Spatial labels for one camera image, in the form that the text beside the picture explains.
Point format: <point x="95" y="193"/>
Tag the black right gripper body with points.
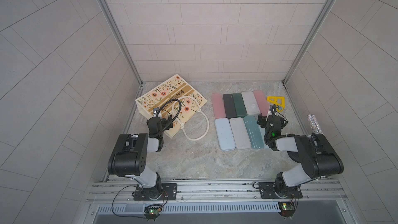
<point x="264" y="124"/>

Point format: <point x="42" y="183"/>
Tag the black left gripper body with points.
<point x="164" y="126"/>

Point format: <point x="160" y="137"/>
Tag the pink pencil case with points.
<point x="262" y="102"/>

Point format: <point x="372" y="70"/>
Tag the light teal pencil case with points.
<point x="253" y="130"/>

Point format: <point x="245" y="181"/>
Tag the white grey pencil case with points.
<point x="250" y="103"/>

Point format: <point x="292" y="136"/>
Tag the floral canvas tote bag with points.
<point x="175" y="98"/>

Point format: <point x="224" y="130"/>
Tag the dark green pencil case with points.
<point x="239" y="105"/>

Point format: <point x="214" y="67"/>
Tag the translucent white pencil case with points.
<point x="240" y="134"/>

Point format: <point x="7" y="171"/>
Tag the black pencil case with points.
<point x="229" y="106"/>

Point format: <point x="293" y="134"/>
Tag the light blue grey pencil case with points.
<point x="224" y="134"/>

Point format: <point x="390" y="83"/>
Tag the salmon red pencil case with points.
<point x="218" y="106"/>

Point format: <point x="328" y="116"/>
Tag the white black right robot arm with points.
<point x="313" y="153"/>

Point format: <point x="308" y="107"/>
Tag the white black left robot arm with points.
<point x="129" y="157"/>

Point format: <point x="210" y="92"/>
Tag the yellow triangular wooden toy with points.
<point x="279" y="101"/>

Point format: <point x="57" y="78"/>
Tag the glittery silver microphone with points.
<point x="314" y="124"/>

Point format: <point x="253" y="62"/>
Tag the left circuit board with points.
<point x="152" y="212"/>

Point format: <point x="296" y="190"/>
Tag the circuit board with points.
<point x="152" y="212"/>
<point x="287" y="209"/>

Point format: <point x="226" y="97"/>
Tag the right circuit board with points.
<point x="287" y="209"/>

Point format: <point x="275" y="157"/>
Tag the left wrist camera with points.
<point x="158" y="112"/>

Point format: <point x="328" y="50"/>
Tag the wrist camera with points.
<point x="272" y="113"/>
<point x="158" y="112"/>

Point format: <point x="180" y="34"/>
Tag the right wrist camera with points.
<point x="272" y="113"/>

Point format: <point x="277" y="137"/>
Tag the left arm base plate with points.
<point x="166" y="191"/>

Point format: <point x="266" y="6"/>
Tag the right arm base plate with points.
<point x="268" y="191"/>

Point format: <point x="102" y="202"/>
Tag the aluminium mounting rail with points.
<point x="211" y="190"/>

